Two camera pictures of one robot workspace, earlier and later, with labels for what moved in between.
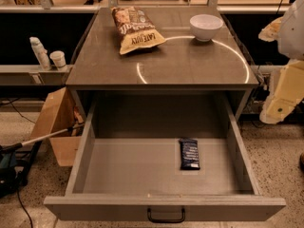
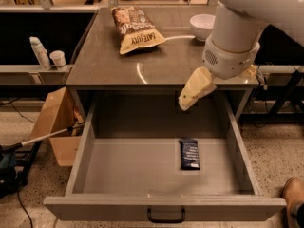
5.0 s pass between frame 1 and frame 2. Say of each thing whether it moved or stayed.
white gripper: moved
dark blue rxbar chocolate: stayed
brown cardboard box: stayed
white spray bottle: stayed
